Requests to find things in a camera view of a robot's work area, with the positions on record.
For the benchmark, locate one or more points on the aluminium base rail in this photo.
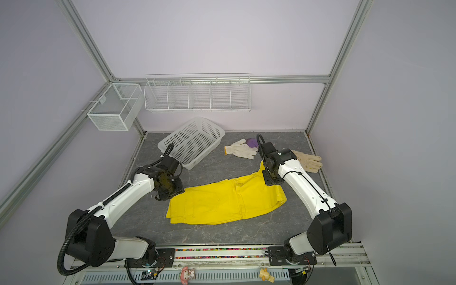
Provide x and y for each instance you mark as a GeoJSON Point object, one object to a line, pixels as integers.
{"type": "Point", "coordinates": [251, 256]}

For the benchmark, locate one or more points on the white wire wall shelf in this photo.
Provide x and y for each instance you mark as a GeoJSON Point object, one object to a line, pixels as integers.
{"type": "Point", "coordinates": [198, 92]}

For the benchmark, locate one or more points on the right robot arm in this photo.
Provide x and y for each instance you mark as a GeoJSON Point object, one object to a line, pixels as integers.
{"type": "Point", "coordinates": [331, 221]}

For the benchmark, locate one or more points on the yellow duck toy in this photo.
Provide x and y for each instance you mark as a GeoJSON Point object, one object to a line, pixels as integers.
{"type": "Point", "coordinates": [265, 275]}

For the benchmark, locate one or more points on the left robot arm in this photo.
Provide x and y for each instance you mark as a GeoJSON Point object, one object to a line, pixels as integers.
{"type": "Point", "coordinates": [88, 235]}

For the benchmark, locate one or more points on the yellow trousers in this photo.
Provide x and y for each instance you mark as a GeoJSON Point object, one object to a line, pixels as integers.
{"type": "Point", "coordinates": [226, 201]}

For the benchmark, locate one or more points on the white mesh wall box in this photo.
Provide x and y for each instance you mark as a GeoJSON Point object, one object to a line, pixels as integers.
{"type": "Point", "coordinates": [117, 107]}

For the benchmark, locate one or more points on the pink plush toy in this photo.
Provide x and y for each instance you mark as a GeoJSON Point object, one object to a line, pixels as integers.
{"type": "Point", "coordinates": [186, 275]}

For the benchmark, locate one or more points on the purple and pink brush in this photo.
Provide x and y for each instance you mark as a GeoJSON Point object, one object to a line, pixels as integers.
{"type": "Point", "coordinates": [252, 143]}

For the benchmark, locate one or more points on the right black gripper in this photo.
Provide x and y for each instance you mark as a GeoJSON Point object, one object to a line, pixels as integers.
{"type": "Point", "coordinates": [268, 181]}

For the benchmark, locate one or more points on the white plastic laundry basket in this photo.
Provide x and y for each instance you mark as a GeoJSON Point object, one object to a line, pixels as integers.
{"type": "Point", "coordinates": [193, 141]}

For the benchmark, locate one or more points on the white knit glove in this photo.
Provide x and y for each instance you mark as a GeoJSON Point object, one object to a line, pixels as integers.
{"type": "Point", "coordinates": [241, 149]}

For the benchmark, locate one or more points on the beige leather glove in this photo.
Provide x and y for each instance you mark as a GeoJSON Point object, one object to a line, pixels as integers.
{"type": "Point", "coordinates": [310, 163]}

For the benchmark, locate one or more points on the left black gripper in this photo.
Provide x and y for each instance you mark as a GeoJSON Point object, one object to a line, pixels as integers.
{"type": "Point", "coordinates": [179, 190]}

